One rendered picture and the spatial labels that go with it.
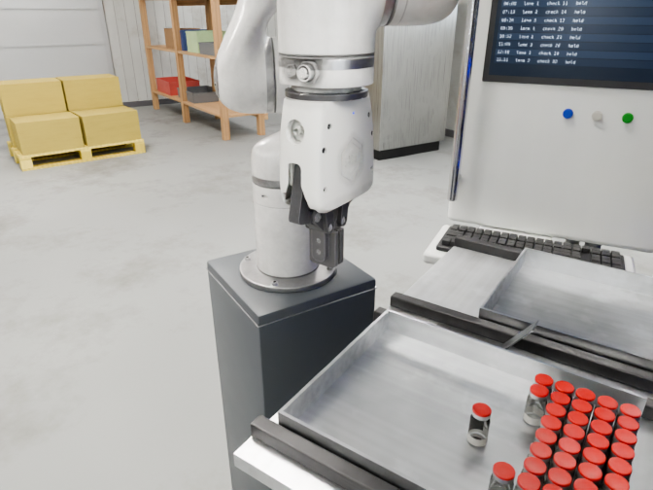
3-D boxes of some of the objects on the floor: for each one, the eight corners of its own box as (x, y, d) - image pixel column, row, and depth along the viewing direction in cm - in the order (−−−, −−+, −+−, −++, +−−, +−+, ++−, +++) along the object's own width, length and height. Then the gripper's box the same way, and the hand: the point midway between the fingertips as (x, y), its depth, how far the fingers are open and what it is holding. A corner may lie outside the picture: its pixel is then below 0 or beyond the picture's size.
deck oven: (459, 148, 537) (480, -43, 463) (378, 162, 485) (388, -50, 411) (380, 125, 643) (387, -33, 568) (306, 135, 590) (303, -37, 516)
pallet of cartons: (148, 155, 513) (137, 81, 483) (14, 172, 455) (-8, 90, 425) (128, 138, 578) (118, 73, 548) (9, 153, 520) (-11, 80, 490)
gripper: (336, 69, 53) (335, 230, 60) (237, 85, 41) (251, 281, 49) (401, 73, 49) (392, 246, 56) (311, 91, 38) (314, 303, 45)
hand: (326, 245), depth 52 cm, fingers closed
